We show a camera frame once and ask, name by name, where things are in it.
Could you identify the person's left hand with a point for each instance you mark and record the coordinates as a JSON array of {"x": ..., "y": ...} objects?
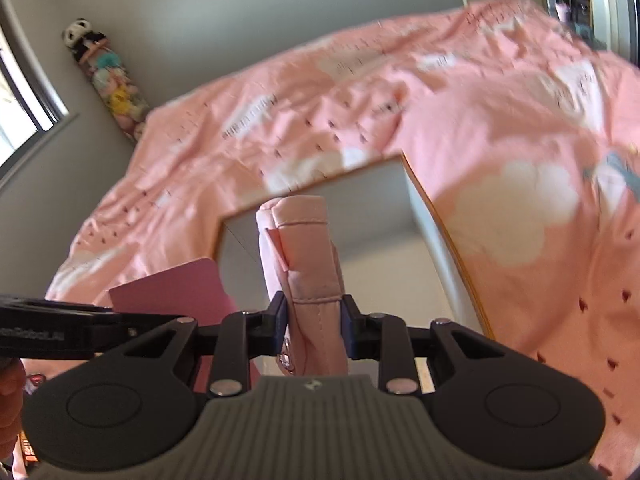
[{"x": 10, "y": 410}]

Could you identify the pink fabric pouch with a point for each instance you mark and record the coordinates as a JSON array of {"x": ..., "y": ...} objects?
[{"x": 305, "y": 260}]

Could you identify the orange cardboard box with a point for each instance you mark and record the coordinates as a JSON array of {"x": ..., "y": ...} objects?
[{"x": 360, "y": 210}]

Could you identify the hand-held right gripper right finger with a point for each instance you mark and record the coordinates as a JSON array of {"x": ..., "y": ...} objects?
[{"x": 346, "y": 327}]

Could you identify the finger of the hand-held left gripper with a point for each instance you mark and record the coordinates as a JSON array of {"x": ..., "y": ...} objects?
[{"x": 145, "y": 321}]

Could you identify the hanging stack of plush toys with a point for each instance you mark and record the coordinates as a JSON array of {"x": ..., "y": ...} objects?
[{"x": 112, "y": 85}]

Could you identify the pink printed blanket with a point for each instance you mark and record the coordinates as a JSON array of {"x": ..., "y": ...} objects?
[{"x": 450, "y": 110}]

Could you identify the window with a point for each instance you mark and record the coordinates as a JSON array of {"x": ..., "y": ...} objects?
[{"x": 20, "y": 85}]

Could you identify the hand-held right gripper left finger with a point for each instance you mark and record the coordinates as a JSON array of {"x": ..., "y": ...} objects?
[{"x": 280, "y": 321}]

